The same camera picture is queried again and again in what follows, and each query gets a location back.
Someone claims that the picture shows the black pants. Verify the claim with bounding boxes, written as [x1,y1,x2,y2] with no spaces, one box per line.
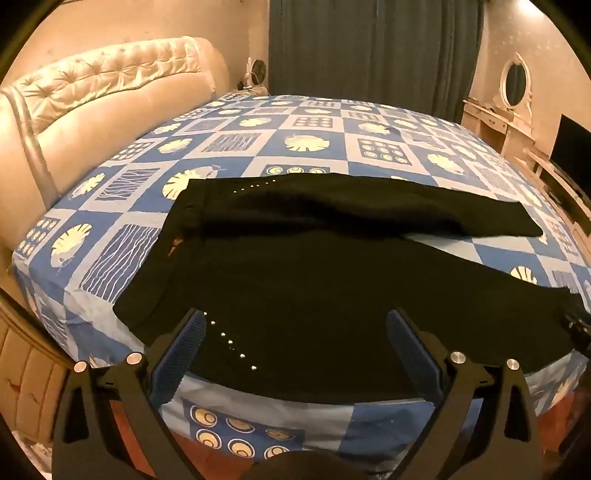
[113,174,588,405]

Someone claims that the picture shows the blue patterned bed sheet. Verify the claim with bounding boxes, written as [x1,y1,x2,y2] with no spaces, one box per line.
[11,89,591,471]

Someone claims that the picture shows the oval vanity mirror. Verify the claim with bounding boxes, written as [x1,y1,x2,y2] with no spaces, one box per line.
[493,52,532,112]

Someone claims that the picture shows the white tv console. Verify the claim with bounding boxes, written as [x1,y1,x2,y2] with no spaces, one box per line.
[524,148,590,253]

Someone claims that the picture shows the dark teal curtain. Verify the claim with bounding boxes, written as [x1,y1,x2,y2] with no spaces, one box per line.
[270,0,485,122]

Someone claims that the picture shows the cream tufted headboard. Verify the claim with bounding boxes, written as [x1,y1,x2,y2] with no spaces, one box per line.
[1,36,230,250]

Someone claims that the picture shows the cream bedside cabinet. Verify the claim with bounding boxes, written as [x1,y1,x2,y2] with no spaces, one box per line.
[1,297,72,445]

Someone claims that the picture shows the white vanity dresser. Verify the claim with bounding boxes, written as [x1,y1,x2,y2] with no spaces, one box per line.
[461,99,535,160]

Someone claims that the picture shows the black television screen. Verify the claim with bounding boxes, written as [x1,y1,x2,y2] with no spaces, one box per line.
[550,115,591,195]

